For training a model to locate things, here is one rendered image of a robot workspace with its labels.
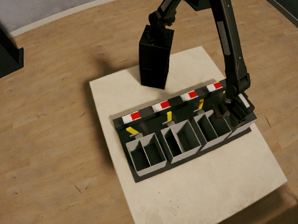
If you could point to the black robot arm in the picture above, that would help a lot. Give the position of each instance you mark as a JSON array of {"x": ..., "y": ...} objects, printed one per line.
[{"x": 237, "y": 78}]

